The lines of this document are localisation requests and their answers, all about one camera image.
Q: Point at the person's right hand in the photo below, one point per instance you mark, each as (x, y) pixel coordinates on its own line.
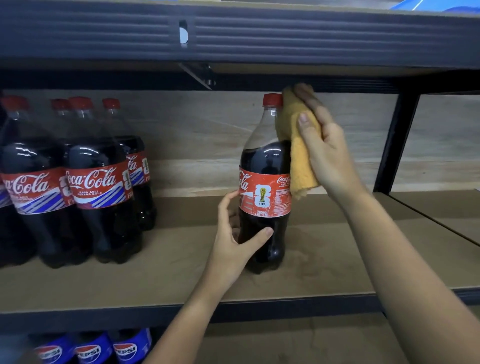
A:
(330, 157)

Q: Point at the person's left hand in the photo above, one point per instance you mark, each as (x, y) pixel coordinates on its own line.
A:
(227, 255)

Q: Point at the person's left thumb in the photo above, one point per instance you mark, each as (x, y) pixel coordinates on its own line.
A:
(257, 239)

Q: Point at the person's right thumb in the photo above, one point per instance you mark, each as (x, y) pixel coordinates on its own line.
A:
(305, 131)

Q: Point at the yellow cleaning cloth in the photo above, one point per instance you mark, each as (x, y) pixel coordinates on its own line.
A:
(300, 168)

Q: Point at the cola bottle with trophy label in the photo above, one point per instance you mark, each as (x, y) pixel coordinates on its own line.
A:
(262, 161)

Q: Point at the person's right forearm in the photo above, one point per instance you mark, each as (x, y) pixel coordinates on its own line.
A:
(405, 277)

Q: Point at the person's left forearm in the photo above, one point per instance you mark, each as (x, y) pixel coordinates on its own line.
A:
(187, 330)

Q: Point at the brown wooden shelf board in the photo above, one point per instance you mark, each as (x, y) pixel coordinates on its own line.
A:
(446, 213)
(330, 262)

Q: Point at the black metal shelf rack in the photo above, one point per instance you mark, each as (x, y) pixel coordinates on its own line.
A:
(300, 37)

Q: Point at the cola bottle with striped label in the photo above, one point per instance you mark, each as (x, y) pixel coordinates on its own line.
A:
(11, 240)
(61, 112)
(101, 210)
(33, 210)
(140, 180)

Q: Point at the blue label soda bottle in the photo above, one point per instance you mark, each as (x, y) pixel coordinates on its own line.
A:
(132, 347)
(93, 350)
(52, 352)

